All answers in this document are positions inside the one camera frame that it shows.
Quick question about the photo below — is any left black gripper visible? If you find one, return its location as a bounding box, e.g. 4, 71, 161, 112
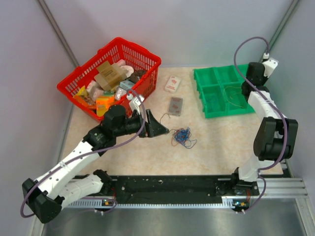
114, 109, 169, 138

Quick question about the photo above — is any coloured wire bundle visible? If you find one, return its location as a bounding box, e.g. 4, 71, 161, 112
170, 126, 197, 149

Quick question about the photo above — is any yellow wire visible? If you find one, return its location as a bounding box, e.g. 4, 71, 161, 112
223, 85, 244, 109

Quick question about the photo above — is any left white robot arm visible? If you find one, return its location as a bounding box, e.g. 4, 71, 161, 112
22, 105, 169, 224

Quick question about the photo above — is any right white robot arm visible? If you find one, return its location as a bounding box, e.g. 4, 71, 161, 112
229, 59, 298, 195

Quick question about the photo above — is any clear plastic card case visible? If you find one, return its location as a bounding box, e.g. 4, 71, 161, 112
168, 97, 183, 117

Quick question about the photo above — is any white red card box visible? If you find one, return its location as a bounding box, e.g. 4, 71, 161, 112
164, 76, 181, 93

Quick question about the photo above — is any teal small box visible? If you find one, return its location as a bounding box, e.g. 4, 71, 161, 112
120, 80, 135, 91

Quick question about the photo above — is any dark brown round item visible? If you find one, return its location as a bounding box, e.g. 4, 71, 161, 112
129, 70, 147, 84

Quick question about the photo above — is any orange snack box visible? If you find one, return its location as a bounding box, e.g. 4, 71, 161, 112
95, 96, 115, 117

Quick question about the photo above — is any brown cardboard box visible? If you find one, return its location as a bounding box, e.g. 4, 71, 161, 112
94, 61, 127, 90

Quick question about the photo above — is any pink wrapped pack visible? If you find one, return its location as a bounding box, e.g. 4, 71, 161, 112
86, 80, 104, 100

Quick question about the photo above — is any white pink pouch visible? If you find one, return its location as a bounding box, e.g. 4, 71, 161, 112
116, 59, 134, 78

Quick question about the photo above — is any green compartment tray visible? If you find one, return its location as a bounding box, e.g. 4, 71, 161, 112
193, 65, 254, 118

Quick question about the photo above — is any yellow snack packet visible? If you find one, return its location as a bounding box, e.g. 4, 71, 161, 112
73, 86, 96, 110

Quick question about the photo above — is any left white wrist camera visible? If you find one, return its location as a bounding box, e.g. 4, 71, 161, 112
126, 93, 145, 114

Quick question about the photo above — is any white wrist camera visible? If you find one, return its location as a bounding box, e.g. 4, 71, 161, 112
126, 93, 145, 114
262, 53, 279, 78

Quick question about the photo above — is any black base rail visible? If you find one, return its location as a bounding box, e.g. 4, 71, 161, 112
66, 175, 261, 205

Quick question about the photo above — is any white slotted cable duct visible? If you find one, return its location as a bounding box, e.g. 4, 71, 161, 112
63, 198, 117, 208

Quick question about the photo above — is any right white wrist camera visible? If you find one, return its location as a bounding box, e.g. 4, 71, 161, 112
262, 53, 279, 78

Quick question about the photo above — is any aluminium frame rail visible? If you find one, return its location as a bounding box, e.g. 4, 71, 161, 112
263, 161, 308, 199

